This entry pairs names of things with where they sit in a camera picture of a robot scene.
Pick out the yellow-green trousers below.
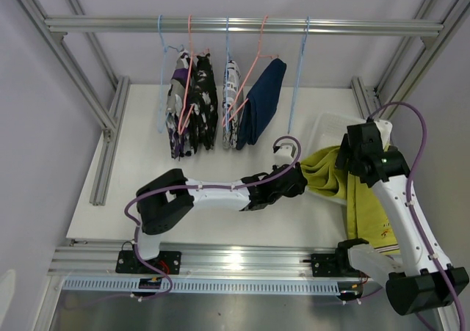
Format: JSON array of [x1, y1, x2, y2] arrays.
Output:
[[300, 146, 400, 255]]

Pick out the light blue wire hanger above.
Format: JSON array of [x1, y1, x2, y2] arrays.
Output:
[[157, 15, 184, 134], [287, 16, 311, 134]]

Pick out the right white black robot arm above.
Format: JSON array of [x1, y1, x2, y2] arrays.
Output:
[[334, 120, 469, 316]]

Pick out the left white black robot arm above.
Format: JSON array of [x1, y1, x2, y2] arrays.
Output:
[[132, 162, 307, 273]]

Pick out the navy blue trousers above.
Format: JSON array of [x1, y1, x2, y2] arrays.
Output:
[[236, 58, 287, 150]]

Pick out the white newspaper print trousers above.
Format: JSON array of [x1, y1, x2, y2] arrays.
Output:
[[222, 59, 245, 149]]

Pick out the black white floral trousers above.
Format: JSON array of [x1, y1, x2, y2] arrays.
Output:
[[189, 52, 218, 153]]

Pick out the purple grey patterned trousers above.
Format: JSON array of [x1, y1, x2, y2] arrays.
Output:
[[165, 49, 190, 159]]

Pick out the white plastic basket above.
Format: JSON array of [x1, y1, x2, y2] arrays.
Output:
[[303, 112, 366, 157]]

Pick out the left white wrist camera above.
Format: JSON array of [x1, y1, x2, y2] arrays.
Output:
[[273, 143, 297, 167]]

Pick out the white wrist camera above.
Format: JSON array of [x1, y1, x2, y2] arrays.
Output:
[[365, 119, 393, 151], [273, 143, 297, 167]]

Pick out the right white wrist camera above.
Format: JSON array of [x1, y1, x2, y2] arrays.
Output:
[[365, 119, 393, 151]]

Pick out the pink wire hanger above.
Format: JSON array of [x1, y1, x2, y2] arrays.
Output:
[[177, 15, 210, 136], [222, 15, 278, 126]]

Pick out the aluminium frame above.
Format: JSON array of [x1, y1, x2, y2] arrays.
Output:
[[16, 0, 469, 242]]

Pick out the aluminium hanging rail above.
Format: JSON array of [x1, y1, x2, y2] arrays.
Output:
[[45, 15, 444, 37]]

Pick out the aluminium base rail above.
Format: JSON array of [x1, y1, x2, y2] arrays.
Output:
[[48, 241, 334, 280]]

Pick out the slotted cable duct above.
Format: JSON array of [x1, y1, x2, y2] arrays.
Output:
[[62, 276, 360, 297]]

